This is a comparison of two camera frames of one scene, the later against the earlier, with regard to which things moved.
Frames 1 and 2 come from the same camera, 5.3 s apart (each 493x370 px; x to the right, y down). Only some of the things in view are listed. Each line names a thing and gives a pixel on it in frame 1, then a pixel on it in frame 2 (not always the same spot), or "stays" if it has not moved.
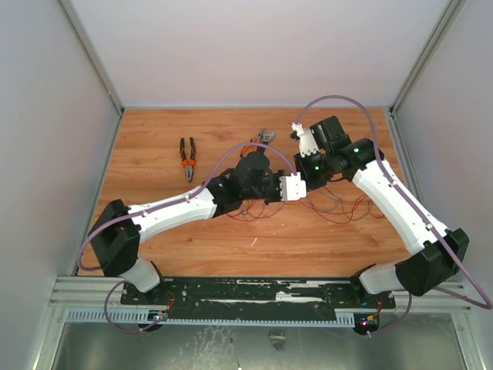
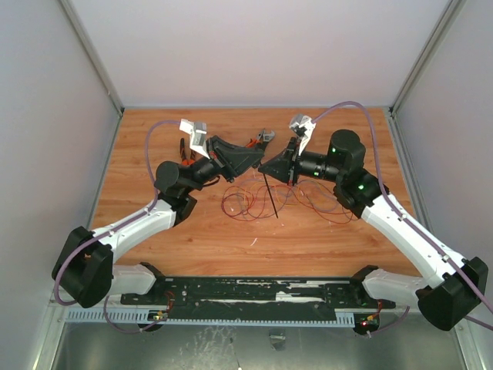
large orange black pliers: [190, 163] stays
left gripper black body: [269, 189] → [216, 159]
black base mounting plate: [255, 294] stays
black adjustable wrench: [265, 136] stays
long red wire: [314, 213] → [282, 205]
